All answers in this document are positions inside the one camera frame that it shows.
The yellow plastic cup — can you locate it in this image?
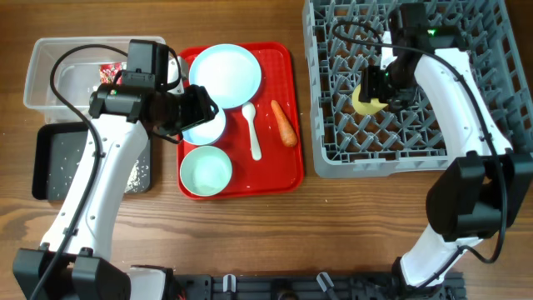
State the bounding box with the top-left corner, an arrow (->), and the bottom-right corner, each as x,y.
351,85 -> 388,115

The light blue bowl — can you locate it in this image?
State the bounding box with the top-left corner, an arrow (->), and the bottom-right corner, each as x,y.
183,110 -> 227,146

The red snack wrapper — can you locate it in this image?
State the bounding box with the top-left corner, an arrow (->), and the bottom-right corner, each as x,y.
99,62 -> 127,83

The light green bowl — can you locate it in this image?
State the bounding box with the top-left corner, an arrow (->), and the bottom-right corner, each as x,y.
179,146 -> 232,197

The light blue plate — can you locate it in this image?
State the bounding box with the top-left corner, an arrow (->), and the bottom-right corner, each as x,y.
188,44 -> 262,110

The white rice pile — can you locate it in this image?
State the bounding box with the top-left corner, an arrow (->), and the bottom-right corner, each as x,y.
124,163 -> 152,194

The white plastic spoon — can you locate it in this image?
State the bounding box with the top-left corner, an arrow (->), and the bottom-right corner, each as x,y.
242,102 -> 262,161

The orange carrot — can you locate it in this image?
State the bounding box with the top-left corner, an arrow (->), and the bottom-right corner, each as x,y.
271,100 -> 297,148

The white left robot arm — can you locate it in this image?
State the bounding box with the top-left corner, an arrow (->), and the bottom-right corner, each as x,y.
12,84 -> 218,299

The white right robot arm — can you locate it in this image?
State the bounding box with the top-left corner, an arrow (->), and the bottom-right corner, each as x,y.
353,27 -> 532,288

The grey dishwasher rack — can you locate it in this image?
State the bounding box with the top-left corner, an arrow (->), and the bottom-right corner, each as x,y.
302,1 -> 532,178

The clear plastic waste bin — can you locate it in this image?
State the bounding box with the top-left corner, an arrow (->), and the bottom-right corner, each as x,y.
23,36 -> 187,125

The black plastic tray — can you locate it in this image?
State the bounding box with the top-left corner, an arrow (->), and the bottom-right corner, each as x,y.
32,122 -> 152,201

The red serving tray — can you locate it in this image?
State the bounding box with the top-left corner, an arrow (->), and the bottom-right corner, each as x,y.
209,42 -> 305,200

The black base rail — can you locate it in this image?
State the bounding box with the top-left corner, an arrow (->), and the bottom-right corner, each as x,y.
175,272 -> 467,300

